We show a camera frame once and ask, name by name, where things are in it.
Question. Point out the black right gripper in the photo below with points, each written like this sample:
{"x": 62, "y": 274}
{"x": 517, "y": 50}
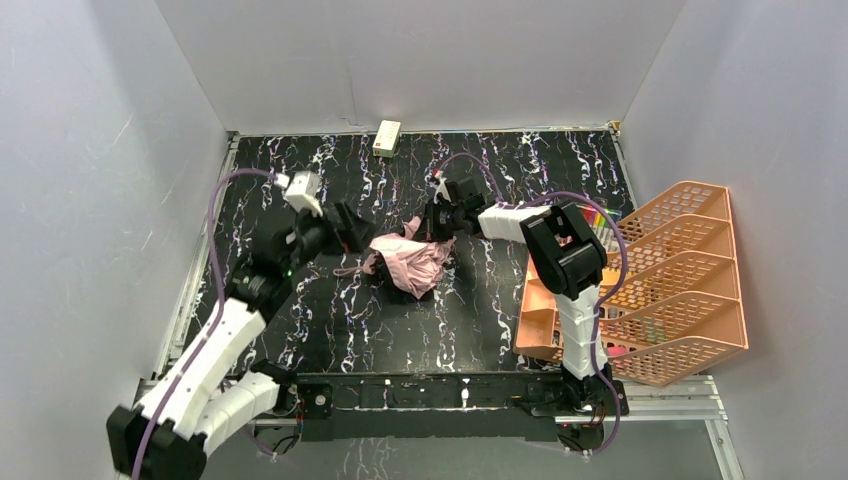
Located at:
{"x": 438, "y": 221}

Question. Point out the small white box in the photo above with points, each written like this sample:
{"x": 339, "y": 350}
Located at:
{"x": 387, "y": 138}

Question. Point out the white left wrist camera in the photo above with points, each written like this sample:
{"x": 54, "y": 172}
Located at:
{"x": 300, "y": 192}

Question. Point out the pack of coloured markers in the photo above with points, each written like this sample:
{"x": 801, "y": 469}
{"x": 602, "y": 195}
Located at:
{"x": 600, "y": 227}

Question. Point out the orange plastic desk organizer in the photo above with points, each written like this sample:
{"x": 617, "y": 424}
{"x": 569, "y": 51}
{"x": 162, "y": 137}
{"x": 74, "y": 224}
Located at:
{"x": 679, "y": 311}

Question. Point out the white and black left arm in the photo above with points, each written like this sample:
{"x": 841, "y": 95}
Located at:
{"x": 171, "y": 432}

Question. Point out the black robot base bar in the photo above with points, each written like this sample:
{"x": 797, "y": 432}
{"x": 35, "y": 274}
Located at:
{"x": 437, "y": 404}

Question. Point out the pink and black folding umbrella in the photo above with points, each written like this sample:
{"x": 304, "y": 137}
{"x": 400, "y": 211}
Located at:
{"x": 414, "y": 267}

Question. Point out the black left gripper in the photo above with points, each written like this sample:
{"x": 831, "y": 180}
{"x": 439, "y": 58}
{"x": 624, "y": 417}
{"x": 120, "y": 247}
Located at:
{"x": 342, "y": 226}

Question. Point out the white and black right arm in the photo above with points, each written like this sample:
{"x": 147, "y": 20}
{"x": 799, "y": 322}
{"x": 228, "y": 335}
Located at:
{"x": 561, "y": 324}

